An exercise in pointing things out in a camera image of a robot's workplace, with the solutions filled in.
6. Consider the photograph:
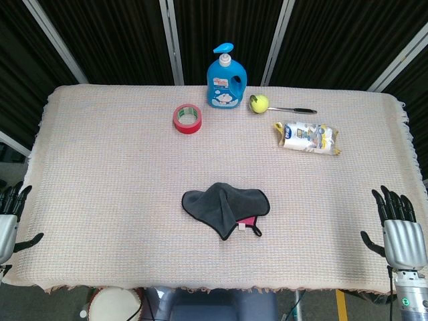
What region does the beige woven tablecloth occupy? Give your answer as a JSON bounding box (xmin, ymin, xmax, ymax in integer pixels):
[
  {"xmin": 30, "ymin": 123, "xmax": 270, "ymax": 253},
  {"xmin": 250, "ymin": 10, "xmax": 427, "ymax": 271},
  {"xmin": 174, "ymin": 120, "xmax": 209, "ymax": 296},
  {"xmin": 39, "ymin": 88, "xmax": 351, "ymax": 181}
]
[{"xmin": 0, "ymin": 84, "xmax": 427, "ymax": 295}]

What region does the metal spoon with black handle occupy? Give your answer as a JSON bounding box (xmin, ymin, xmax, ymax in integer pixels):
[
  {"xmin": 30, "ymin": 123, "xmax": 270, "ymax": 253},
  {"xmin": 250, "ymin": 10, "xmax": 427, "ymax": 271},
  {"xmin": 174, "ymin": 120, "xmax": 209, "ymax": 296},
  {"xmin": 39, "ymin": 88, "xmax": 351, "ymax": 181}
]
[{"xmin": 249, "ymin": 95, "xmax": 318, "ymax": 116}]

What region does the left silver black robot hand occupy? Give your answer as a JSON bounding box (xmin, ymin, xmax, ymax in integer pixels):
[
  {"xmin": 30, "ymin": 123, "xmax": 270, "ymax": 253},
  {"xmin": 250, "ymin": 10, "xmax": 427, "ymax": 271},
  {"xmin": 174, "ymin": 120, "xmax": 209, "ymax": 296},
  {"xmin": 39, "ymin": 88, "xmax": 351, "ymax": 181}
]
[{"xmin": 0, "ymin": 182, "xmax": 45, "ymax": 268}]

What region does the dark grey cloth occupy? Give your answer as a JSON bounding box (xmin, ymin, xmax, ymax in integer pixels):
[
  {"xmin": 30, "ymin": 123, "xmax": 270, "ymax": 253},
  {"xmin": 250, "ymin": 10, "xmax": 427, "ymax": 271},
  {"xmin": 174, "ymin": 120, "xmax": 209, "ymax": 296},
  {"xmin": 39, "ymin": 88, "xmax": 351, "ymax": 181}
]
[{"xmin": 181, "ymin": 182, "xmax": 271, "ymax": 241}]

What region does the grey metal frame post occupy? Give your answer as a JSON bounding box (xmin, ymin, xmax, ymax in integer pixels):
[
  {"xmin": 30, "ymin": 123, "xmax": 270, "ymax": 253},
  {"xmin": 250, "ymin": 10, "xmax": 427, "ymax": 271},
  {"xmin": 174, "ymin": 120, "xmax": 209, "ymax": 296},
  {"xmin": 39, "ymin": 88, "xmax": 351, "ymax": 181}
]
[
  {"xmin": 0, "ymin": 130, "xmax": 31, "ymax": 158},
  {"xmin": 21, "ymin": 0, "xmax": 90, "ymax": 84},
  {"xmin": 259, "ymin": 0, "xmax": 296, "ymax": 87},
  {"xmin": 158, "ymin": 0, "xmax": 185, "ymax": 86},
  {"xmin": 366, "ymin": 21, "xmax": 428, "ymax": 93}
]

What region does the blue detergent pump bottle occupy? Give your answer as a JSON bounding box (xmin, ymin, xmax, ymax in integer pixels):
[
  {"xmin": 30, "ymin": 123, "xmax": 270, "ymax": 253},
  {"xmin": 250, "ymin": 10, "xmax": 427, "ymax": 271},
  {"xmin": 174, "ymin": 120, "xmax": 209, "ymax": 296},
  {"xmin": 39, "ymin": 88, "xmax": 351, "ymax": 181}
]
[{"xmin": 206, "ymin": 42, "xmax": 247, "ymax": 110}]

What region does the metal table leg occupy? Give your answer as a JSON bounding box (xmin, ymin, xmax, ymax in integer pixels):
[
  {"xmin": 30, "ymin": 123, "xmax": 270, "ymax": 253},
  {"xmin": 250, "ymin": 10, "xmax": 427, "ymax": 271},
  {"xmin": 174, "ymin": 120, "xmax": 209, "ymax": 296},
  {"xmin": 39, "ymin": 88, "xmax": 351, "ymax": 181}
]
[{"xmin": 294, "ymin": 290, "xmax": 304, "ymax": 321}]

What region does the yellow tennis ball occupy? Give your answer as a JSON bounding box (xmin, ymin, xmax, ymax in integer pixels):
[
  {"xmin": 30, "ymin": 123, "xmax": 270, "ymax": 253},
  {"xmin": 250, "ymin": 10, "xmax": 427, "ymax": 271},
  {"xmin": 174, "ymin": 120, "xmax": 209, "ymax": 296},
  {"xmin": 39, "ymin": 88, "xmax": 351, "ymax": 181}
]
[{"xmin": 249, "ymin": 94, "xmax": 270, "ymax": 115}]

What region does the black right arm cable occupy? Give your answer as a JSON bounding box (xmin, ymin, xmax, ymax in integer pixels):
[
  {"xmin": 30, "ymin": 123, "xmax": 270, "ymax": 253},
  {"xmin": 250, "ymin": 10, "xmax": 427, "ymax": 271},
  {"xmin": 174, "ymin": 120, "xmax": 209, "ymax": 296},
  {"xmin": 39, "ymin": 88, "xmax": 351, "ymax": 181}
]
[{"xmin": 386, "ymin": 265, "xmax": 396, "ymax": 321}]

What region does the red tape roll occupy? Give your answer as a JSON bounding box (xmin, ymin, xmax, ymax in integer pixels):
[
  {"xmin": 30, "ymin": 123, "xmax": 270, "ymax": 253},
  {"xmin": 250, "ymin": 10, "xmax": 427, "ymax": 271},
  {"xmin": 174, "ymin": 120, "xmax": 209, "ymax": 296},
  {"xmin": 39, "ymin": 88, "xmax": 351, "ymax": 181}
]
[{"xmin": 173, "ymin": 103, "xmax": 203, "ymax": 136}]

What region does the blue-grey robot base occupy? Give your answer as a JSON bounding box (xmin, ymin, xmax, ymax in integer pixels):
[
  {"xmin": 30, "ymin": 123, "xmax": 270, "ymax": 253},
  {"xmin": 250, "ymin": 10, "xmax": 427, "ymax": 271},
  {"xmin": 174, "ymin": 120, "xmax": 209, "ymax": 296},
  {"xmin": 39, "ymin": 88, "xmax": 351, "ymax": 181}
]
[{"xmin": 143, "ymin": 287, "xmax": 278, "ymax": 321}]

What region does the plastic pack of white rolls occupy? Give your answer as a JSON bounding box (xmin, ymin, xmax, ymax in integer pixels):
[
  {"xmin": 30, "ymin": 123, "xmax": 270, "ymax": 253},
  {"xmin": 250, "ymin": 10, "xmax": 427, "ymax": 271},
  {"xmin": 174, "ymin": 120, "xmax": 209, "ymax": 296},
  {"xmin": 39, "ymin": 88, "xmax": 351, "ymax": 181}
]
[{"xmin": 274, "ymin": 120, "xmax": 342, "ymax": 156}]

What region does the white round stool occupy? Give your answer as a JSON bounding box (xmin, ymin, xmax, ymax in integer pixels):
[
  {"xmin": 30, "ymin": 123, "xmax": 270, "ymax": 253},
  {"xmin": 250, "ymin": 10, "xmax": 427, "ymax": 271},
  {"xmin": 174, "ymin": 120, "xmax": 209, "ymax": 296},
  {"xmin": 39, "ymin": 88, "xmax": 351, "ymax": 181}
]
[{"xmin": 87, "ymin": 287, "xmax": 143, "ymax": 321}]

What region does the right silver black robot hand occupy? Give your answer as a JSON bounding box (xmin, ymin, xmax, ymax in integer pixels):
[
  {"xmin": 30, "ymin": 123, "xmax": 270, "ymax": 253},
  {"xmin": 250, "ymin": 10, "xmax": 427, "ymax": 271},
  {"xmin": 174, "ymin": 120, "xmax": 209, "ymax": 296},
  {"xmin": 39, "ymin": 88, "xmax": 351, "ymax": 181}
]
[{"xmin": 360, "ymin": 185, "xmax": 428, "ymax": 270}]

